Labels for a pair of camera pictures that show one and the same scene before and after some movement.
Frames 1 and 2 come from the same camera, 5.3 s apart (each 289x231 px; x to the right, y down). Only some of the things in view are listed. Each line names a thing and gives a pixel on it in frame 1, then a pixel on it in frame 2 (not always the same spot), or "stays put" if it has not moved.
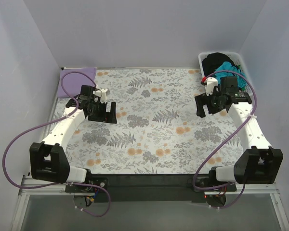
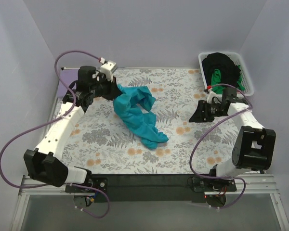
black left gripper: (149, 187) stays put
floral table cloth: (156, 130) stays put
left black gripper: (105, 113) to (111, 89)
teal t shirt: (241, 81) to (142, 124)
